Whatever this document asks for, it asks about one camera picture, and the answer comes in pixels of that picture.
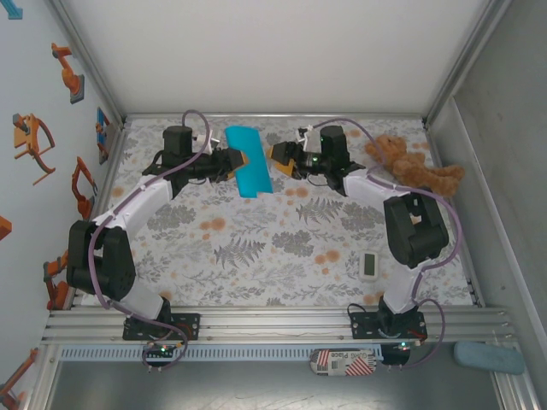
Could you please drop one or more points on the white digital timer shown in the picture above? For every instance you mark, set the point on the white digital timer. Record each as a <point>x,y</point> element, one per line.
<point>368,265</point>

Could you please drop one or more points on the brown teddy bear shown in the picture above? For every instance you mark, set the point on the brown teddy bear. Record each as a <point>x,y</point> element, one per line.
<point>410,168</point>

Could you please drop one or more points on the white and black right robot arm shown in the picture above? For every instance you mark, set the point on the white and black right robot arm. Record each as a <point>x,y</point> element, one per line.
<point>412,230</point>

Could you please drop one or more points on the orange curved machine sticker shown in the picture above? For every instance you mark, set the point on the orange curved machine sticker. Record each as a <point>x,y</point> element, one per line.
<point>30,136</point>

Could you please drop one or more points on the floral print table mat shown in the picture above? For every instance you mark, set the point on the floral print table mat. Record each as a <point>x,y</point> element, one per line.
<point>256,277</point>

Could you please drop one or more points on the small blue wall sticker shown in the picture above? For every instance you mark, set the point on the small blue wall sticker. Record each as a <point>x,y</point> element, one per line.
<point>15,10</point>

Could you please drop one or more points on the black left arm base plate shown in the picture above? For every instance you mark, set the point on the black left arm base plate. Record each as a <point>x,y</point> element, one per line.
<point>190,326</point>

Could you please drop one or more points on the aluminium frame post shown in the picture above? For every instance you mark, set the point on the aluminium frame post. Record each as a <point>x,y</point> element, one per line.
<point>85,55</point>
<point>466,55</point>

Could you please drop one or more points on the blue and orange sticker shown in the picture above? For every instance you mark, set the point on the blue and orange sticker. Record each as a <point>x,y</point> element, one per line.
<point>101,124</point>

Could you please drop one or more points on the blue sponge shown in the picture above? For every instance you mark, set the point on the blue sponge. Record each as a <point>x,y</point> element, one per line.
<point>489,358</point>

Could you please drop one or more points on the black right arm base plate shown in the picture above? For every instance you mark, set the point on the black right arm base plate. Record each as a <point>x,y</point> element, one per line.
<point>363,326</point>

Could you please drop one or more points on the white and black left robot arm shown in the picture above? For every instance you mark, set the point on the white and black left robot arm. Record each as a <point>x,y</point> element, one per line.
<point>141,200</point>

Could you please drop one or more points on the newspaper print pencil case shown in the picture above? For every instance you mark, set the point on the newspaper print pencil case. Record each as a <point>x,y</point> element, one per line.
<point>342,363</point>

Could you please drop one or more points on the wide aluminium frame rail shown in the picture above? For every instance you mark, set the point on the wide aluminium frame rail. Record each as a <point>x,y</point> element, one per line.
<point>273,324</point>

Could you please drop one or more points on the orange block sticker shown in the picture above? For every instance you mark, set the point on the orange block sticker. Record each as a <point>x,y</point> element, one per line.
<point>4,228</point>

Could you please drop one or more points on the blue paper sheet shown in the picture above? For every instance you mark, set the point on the blue paper sheet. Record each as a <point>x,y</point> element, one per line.
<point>252,179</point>

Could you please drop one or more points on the small LED circuit board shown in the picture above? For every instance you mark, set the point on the small LED circuit board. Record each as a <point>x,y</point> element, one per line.
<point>404,345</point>
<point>162,350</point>

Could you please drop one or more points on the thin aluminium crossbar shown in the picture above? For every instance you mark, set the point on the thin aluminium crossbar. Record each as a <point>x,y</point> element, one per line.
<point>273,115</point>

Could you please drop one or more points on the aluminium side rail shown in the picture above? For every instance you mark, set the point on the aluminium side rail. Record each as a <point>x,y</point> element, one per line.
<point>476,294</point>
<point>106,183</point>

